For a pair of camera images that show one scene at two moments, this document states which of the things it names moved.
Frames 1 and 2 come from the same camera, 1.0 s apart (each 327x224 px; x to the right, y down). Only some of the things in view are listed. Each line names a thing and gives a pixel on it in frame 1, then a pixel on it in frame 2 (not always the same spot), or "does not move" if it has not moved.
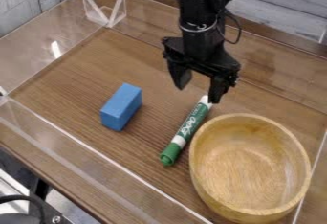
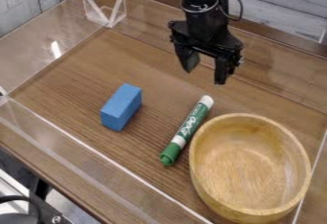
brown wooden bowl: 249,168 does not move
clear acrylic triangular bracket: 104,15 does not move
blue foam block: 121,106 does not move
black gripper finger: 219,87 -> 224,64
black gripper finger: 180,74 -> 188,57
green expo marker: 173,147 does not move
